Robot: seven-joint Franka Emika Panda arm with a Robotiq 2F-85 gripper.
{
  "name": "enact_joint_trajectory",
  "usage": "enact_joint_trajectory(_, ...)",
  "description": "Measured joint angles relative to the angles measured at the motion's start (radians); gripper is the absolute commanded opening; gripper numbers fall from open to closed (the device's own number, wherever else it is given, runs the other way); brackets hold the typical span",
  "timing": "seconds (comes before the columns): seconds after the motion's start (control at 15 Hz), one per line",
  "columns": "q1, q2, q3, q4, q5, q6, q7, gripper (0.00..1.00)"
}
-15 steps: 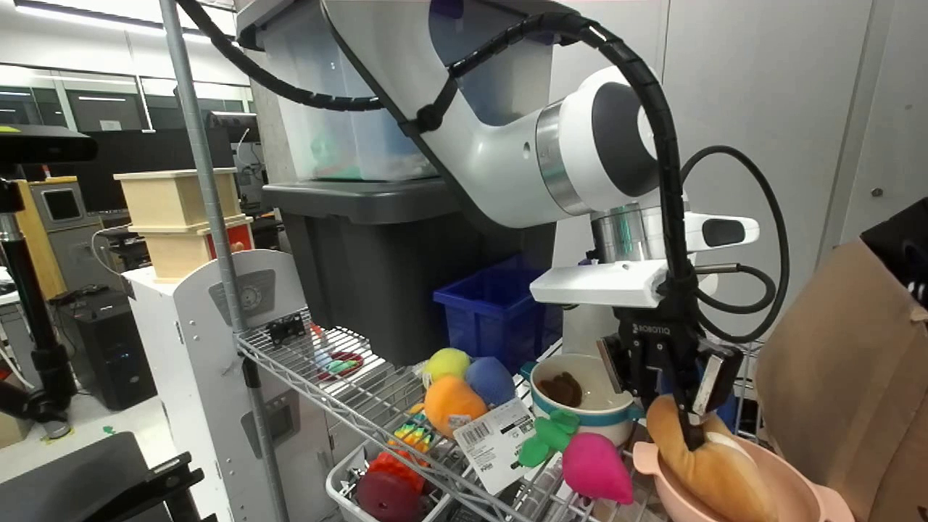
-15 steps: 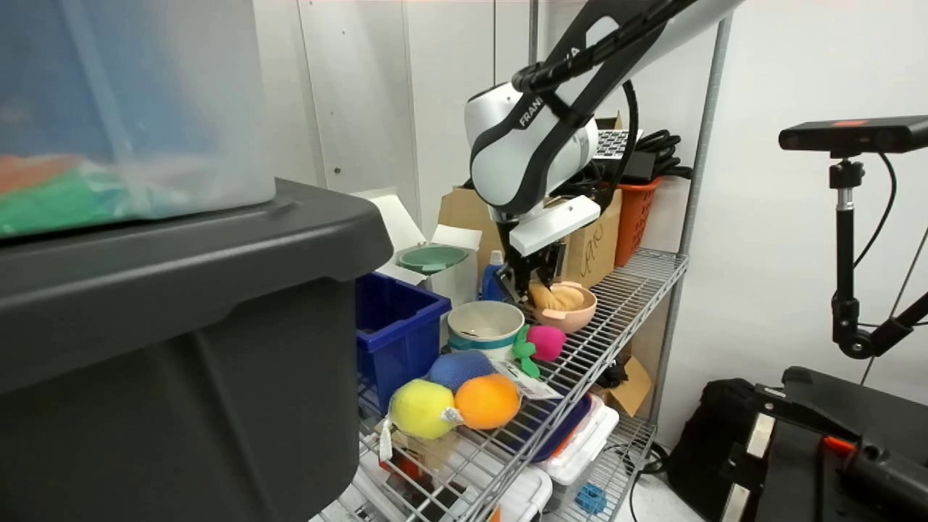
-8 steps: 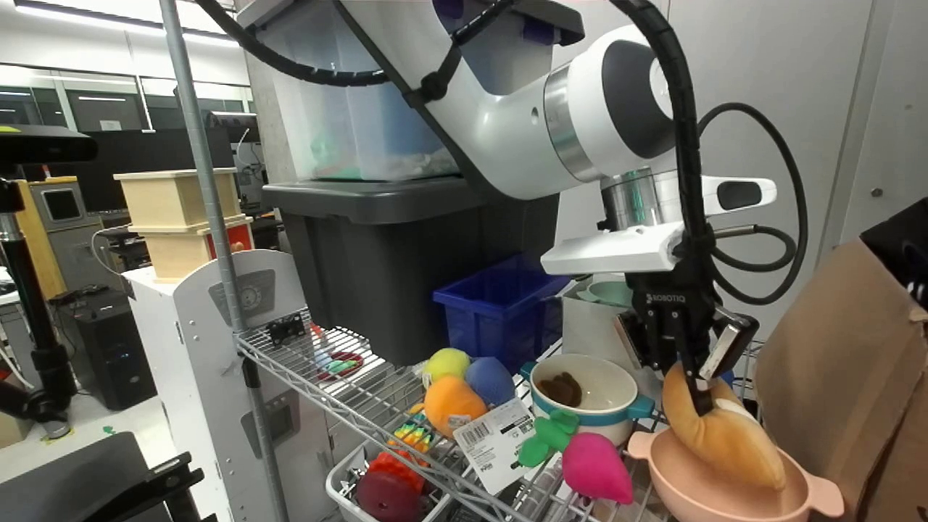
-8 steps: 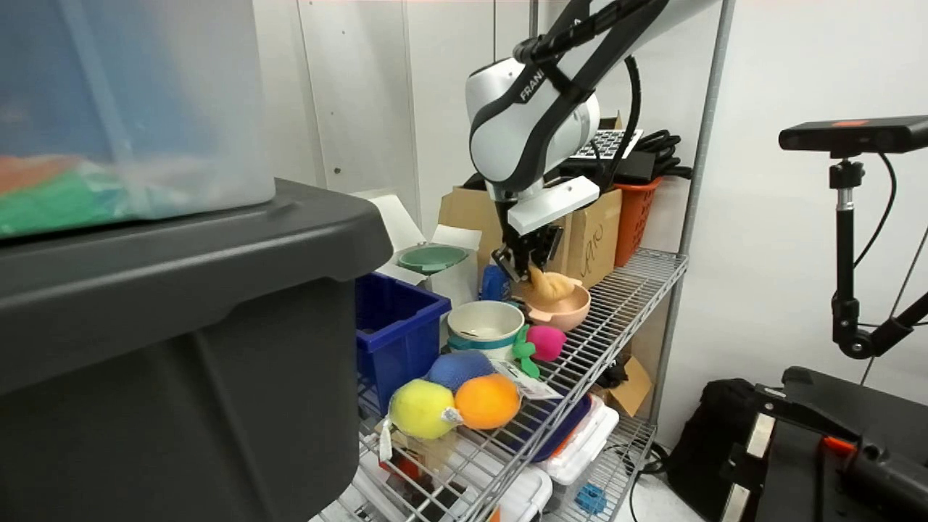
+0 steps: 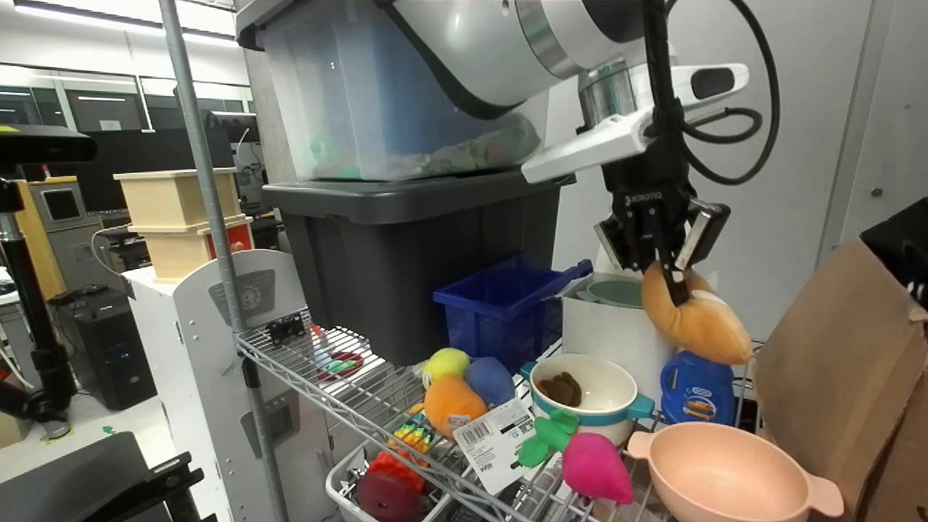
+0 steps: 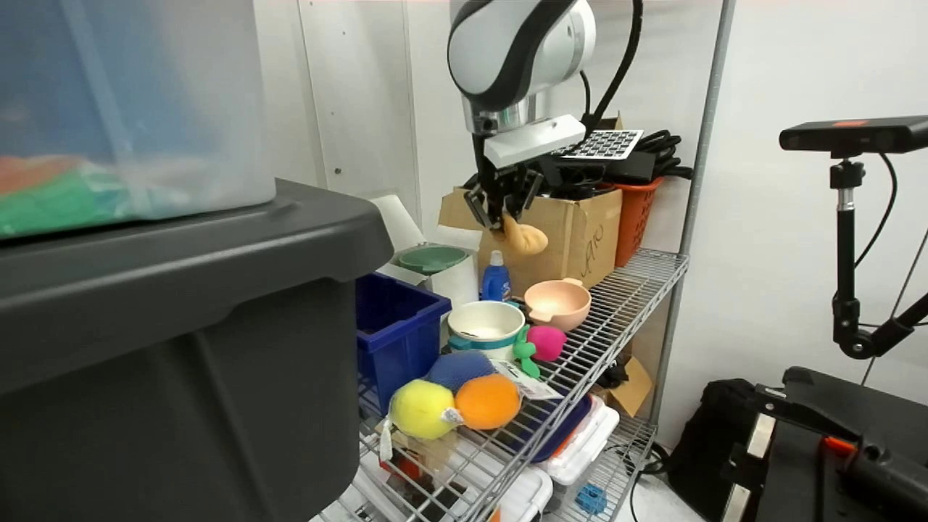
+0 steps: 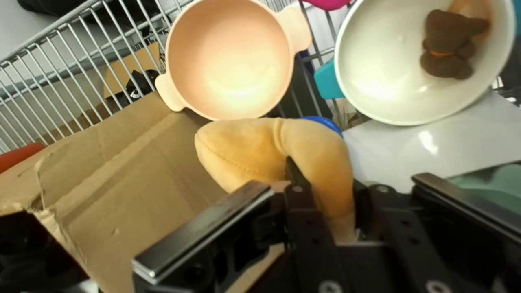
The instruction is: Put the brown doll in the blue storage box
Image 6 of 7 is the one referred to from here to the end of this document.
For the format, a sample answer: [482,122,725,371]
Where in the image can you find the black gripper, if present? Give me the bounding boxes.
[461,152,544,231]

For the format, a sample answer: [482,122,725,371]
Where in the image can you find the brown bread-shaped plush doll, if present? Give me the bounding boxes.
[502,212,551,258]

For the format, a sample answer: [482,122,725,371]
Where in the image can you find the white open carton box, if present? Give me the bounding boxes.
[370,192,485,310]

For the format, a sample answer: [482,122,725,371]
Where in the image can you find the blue plastic storage box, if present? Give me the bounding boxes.
[353,271,454,409]

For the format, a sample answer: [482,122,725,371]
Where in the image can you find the small brown cardboard box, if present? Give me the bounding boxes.
[598,355,654,419]

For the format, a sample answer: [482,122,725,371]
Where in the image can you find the dark grey storage tote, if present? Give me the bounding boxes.
[0,177,396,522]

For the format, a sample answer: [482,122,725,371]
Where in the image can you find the blue bottle white cap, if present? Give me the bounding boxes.
[477,245,514,305]

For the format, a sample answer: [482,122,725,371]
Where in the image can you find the green silicone lid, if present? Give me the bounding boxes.
[390,242,475,274]

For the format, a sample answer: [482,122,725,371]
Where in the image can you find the grey keypad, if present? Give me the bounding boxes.
[559,123,644,165]

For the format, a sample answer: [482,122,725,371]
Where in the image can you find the white bowl with teal base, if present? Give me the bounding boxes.
[444,299,530,361]

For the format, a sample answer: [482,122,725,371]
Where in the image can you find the pink plush toy green leaves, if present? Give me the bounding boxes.
[509,321,569,383]

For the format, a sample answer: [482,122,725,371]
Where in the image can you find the blue ball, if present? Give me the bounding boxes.
[425,348,499,393]

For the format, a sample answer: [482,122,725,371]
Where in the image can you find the orange ball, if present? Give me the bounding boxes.
[451,371,524,432]

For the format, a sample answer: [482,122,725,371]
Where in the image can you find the yellow ball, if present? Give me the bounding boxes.
[388,377,457,444]

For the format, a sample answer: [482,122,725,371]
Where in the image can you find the dark blue cloth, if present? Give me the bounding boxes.
[530,390,595,463]

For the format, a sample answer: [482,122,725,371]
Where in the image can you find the white plastic case orange insert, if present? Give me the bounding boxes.
[534,393,620,486]

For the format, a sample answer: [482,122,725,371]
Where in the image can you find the small blue round toy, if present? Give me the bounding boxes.
[572,482,608,519]

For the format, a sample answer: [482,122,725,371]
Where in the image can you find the black backpack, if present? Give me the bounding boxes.
[663,377,789,522]

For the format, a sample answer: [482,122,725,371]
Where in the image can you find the black perforated table board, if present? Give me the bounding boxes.
[718,366,928,522]

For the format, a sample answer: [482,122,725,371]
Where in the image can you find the orange black clamp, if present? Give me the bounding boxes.
[820,432,865,470]

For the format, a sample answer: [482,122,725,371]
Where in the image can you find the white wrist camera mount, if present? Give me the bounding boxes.
[482,113,589,170]

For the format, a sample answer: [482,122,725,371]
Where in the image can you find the pink bowl with handles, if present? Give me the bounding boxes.
[522,274,595,334]

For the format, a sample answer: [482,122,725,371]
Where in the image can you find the metal wire shelf rack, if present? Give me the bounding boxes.
[308,0,737,522]

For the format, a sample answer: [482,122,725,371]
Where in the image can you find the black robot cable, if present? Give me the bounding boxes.
[576,0,647,129]

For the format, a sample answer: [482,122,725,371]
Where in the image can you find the black camera stand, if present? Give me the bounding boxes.
[823,152,928,361]

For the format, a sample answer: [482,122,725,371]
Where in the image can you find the black camera bar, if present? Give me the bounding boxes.
[778,113,928,157]

